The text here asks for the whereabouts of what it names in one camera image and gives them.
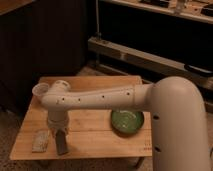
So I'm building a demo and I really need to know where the clear plastic cup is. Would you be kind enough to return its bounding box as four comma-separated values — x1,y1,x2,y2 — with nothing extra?
32,83,49,99

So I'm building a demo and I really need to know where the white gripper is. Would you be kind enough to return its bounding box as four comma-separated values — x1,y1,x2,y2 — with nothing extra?
47,111,69,155

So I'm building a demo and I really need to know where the dark cabinet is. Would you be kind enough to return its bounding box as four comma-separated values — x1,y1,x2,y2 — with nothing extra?
0,0,86,111

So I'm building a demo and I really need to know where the wooden table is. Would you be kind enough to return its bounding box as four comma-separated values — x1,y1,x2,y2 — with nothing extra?
10,77,152,160

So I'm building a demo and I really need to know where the wooden bench shelf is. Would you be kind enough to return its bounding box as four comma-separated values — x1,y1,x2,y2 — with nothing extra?
88,37,213,90

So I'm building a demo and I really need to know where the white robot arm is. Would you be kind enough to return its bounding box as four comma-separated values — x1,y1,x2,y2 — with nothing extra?
41,77,211,171

